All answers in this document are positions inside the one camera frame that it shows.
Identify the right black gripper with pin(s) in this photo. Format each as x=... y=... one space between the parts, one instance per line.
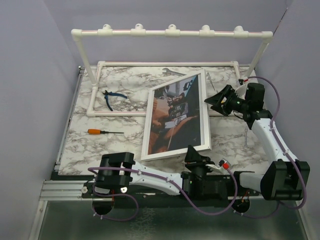
x=222 y=108

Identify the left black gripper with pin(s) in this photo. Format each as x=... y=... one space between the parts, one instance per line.
x=192 y=156

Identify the white picture frame with photo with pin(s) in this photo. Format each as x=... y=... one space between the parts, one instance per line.
x=176 y=117

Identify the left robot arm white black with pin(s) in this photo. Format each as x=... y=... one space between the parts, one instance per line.
x=119 y=170

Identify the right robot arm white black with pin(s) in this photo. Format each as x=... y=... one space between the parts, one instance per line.
x=286 y=177

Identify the small silver wrench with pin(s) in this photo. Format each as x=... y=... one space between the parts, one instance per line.
x=246 y=137

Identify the silver open-end wrench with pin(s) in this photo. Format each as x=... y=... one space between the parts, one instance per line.
x=167 y=71

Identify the white PVC pipe rack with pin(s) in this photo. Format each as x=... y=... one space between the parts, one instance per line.
x=170 y=32

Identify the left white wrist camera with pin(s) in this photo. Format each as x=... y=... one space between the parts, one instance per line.
x=222 y=166

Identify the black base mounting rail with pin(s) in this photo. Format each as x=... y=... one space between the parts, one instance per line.
x=148 y=197

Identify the orange handled screwdriver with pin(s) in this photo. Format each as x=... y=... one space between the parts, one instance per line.
x=92 y=131

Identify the aluminium extrusion rail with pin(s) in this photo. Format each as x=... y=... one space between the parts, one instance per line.
x=59 y=190

